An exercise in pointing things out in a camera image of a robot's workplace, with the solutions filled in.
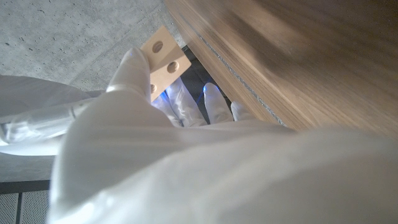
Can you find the large wooden board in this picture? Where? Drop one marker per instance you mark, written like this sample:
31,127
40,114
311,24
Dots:
236,74

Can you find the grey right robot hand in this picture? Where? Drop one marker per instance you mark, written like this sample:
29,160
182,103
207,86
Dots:
34,124

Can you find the wooden block with holes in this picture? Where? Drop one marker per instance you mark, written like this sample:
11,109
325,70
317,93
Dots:
164,59

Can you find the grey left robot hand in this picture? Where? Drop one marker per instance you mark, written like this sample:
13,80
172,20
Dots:
202,174

